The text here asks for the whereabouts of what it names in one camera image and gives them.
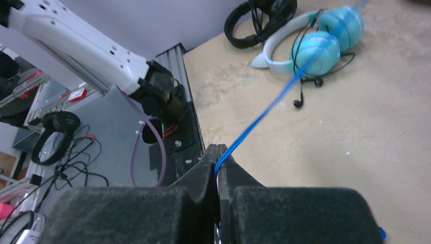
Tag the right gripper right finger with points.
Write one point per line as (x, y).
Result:
(296, 215)

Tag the black headphones with cable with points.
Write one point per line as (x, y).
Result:
(267, 17)

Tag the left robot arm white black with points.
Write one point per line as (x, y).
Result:
(88, 53)

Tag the teal white cat headphones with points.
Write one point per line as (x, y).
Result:
(324, 36)

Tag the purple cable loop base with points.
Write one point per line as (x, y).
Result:
(148, 148)

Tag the aluminium rack frame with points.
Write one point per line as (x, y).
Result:
(30, 201)

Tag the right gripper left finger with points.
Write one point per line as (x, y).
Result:
(183, 212)

